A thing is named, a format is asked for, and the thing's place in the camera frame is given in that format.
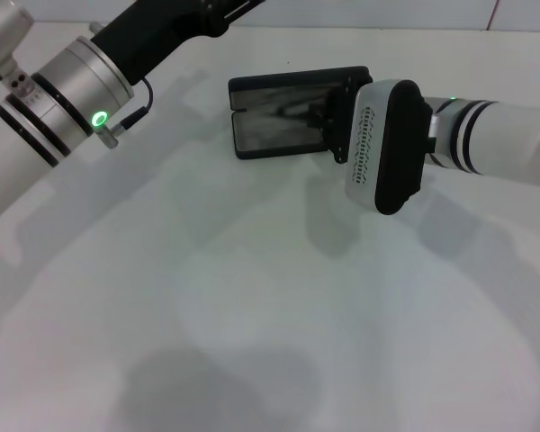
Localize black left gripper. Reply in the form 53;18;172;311
89;0;266;86

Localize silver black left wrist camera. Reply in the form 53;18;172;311
0;0;35;82

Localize black thin-framed glasses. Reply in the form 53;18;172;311
256;89;329;136

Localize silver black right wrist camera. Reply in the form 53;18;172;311
344;79;433;216

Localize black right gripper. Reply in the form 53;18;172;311
306;78;373;164

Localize left arm cable with connector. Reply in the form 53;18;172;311
94;78;155;149

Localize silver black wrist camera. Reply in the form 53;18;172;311
344;79;433;216
0;0;35;82

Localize black glasses case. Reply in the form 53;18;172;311
228;66;373;161

